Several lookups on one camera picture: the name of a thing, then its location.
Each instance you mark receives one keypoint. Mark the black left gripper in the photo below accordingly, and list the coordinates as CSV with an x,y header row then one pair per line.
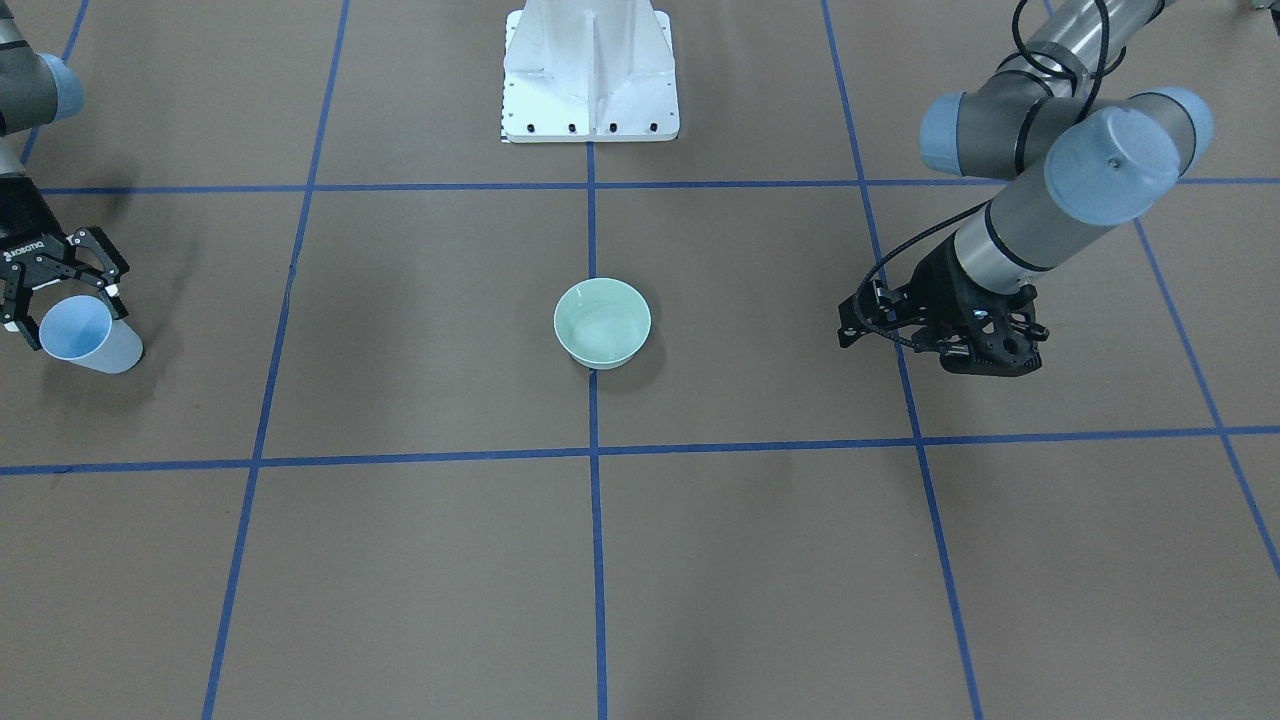
x,y
937,287

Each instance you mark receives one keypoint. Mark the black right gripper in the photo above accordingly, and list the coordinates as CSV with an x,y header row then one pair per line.
x,y
22,222

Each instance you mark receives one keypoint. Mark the light blue plastic cup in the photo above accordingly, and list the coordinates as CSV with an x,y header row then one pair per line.
x,y
81,331

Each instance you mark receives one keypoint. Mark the light green ceramic bowl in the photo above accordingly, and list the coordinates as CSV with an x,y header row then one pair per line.
x,y
602,322

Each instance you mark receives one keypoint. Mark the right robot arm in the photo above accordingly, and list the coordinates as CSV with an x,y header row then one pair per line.
x,y
36,90

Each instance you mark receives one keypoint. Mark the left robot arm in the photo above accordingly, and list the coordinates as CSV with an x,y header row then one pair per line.
x,y
1074,167

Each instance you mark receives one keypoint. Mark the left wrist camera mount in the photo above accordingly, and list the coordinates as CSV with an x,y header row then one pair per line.
x,y
993,334

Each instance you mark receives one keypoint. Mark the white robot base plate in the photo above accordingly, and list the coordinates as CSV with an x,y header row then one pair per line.
x,y
589,72

